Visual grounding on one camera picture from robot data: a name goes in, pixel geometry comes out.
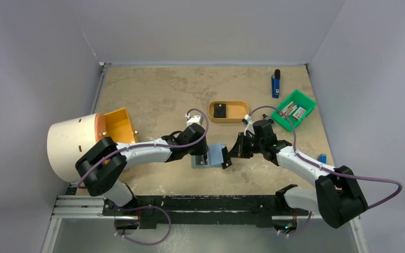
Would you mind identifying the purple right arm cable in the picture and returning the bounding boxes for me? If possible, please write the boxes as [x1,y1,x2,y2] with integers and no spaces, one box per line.
[244,105,403,238]

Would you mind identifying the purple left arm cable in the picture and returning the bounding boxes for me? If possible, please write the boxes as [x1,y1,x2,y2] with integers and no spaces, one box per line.
[76,108,209,246]

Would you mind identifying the small blue object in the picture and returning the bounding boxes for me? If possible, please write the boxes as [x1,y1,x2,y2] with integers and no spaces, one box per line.
[317,153,327,163]

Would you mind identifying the yellow drawer box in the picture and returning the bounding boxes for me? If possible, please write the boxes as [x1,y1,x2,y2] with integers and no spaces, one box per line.
[104,108,138,144]

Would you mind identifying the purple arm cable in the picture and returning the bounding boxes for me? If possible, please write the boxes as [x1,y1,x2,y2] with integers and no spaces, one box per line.
[76,108,209,246]
[244,105,403,238]

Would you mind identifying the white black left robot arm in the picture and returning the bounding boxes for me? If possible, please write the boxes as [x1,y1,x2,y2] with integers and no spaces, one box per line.
[75,123,208,216]

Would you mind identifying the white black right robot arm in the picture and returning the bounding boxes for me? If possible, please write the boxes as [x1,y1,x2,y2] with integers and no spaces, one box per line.
[228,120,369,228]

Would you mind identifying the tan oval tray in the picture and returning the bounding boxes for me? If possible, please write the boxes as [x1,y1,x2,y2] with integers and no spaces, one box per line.
[208,101,249,123]

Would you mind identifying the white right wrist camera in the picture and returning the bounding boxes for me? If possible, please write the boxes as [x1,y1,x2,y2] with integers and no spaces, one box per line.
[242,114,255,137]

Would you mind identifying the single black credit card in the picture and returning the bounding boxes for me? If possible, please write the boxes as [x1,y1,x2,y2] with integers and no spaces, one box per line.
[194,155,208,166]

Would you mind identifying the orange pencil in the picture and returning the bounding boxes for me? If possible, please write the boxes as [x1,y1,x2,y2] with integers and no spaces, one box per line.
[282,103,294,116]

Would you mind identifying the green plastic bin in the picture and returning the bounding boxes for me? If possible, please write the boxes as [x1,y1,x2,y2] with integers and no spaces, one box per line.
[271,90,316,132]

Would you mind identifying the grey-green card holder wallet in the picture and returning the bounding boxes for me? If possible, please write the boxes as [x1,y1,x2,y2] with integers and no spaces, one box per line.
[191,143,227,169]

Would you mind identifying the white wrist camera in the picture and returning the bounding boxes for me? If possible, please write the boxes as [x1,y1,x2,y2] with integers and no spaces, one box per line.
[186,114,204,127]
[242,114,255,137]

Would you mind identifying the black credit card stack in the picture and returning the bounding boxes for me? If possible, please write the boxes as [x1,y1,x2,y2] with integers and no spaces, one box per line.
[213,103,227,119]

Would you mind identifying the white cylinder container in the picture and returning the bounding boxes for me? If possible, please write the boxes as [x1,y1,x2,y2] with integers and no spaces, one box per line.
[46,113,106,183]

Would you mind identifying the white red staple box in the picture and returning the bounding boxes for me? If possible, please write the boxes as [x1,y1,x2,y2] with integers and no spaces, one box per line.
[292,106,306,121]

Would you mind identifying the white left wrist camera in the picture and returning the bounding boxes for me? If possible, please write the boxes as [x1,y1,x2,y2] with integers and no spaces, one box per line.
[186,114,204,127]

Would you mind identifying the black aluminium base frame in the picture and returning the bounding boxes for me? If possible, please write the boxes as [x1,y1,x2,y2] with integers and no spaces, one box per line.
[50,183,360,231]

